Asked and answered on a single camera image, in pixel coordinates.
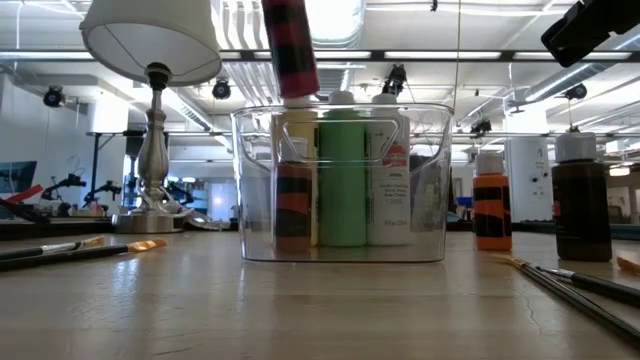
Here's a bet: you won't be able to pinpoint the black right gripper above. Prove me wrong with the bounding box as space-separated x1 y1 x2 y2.
540 0 640 69

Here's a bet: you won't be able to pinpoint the small bright orange paint bottle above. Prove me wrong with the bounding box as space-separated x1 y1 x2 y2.
472 149 514 252

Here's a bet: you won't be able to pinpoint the large white paint bottle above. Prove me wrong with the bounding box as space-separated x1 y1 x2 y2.
366 93 413 247

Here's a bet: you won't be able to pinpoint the large green paint bottle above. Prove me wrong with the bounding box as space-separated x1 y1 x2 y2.
317 90 370 248

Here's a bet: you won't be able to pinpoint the small magenta paint bottle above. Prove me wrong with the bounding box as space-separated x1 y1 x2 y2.
260 0 322 100

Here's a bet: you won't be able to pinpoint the large yellow paint bottle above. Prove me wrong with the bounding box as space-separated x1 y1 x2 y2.
271 95 321 247

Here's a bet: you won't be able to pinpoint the small burnt-orange paint bottle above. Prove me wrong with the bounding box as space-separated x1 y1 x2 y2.
273 137 315 255

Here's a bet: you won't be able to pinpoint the clear plastic bin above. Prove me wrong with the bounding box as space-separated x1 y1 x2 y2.
230 102 455 264

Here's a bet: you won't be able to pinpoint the small dark brown paint bottle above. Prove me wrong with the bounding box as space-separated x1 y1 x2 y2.
551 131 614 263

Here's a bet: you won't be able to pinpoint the small silver paint bottle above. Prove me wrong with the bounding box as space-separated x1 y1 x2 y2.
410 154 444 232

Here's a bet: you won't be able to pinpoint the white cylindrical column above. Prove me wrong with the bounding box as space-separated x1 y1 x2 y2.
503 137 554 224

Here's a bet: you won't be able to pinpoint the thin paintbrush silver ferrule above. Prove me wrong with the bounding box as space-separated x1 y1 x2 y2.
537 265 640 308

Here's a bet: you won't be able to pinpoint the fan paintbrush orange bristles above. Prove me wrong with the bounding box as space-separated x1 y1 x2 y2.
492 251 640 348

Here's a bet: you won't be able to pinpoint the table lamp white shade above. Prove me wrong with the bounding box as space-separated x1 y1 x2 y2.
79 0 223 235

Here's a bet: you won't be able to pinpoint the paintbrush flat orange bristles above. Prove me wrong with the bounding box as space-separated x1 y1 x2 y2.
0 238 169 274

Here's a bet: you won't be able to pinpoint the dark background monitor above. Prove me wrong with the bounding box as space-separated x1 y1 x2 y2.
0 160 39 196

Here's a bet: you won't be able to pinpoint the red background bar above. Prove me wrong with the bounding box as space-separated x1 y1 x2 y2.
0 183 45 206

